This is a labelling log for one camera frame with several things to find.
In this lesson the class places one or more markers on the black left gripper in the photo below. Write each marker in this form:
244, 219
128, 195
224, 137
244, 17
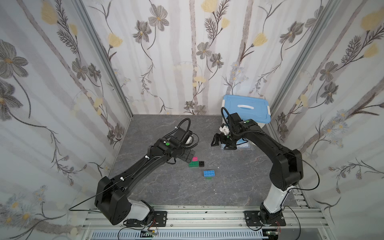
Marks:
186, 154

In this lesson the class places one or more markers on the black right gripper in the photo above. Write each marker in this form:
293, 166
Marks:
222, 139

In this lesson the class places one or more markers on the dark green long lego brick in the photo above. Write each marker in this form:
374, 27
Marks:
194, 164

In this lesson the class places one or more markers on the blue lego brick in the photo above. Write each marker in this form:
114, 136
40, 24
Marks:
209, 173

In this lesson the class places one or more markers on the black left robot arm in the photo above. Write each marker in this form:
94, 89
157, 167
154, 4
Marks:
112, 198

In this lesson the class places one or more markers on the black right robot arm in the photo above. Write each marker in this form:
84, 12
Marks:
287, 166

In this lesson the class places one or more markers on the bagged blue face masks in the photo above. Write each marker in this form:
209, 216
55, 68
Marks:
241, 145

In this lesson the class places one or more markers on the blue lidded storage box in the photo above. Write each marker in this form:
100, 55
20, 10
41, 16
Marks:
248, 108

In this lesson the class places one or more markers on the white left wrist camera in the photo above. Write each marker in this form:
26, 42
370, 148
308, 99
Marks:
189, 141

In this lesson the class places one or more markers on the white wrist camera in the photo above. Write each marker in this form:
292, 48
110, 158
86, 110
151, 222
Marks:
189, 141
224, 129

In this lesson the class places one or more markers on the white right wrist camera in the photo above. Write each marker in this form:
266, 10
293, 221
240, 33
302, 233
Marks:
224, 129

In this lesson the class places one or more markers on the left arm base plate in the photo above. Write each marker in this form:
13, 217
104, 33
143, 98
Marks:
155, 219

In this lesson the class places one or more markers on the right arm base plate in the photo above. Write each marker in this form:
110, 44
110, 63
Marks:
264, 218

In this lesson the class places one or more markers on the white slotted cable duct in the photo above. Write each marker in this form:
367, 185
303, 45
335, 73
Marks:
126, 234

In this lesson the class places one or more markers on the aluminium rail frame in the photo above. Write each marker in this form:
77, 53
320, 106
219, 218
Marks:
302, 223

